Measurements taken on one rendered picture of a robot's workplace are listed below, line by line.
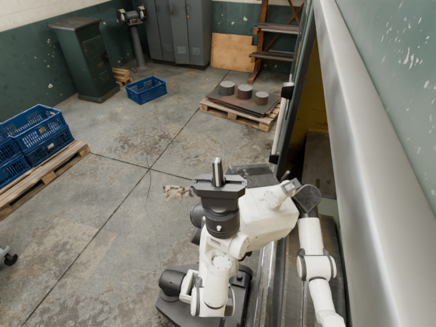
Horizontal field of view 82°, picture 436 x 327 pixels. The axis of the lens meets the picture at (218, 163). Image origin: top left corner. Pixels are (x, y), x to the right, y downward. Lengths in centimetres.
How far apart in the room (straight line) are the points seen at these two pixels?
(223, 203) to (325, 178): 166
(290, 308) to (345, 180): 137
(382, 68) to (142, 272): 231
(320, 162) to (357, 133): 204
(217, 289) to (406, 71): 68
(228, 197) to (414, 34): 43
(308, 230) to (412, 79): 94
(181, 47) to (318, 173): 419
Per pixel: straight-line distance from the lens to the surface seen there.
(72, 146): 368
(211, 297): 79
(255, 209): 95
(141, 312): 229
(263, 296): 142
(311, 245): 109
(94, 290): 248
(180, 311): 206
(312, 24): 122
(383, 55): 26
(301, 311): 153
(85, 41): 457
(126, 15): 565
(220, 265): 74
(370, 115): 20
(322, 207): 205
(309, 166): 218
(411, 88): 20
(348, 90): 23
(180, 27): 553
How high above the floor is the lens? 213
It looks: 42 degrees down
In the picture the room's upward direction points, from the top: straight up
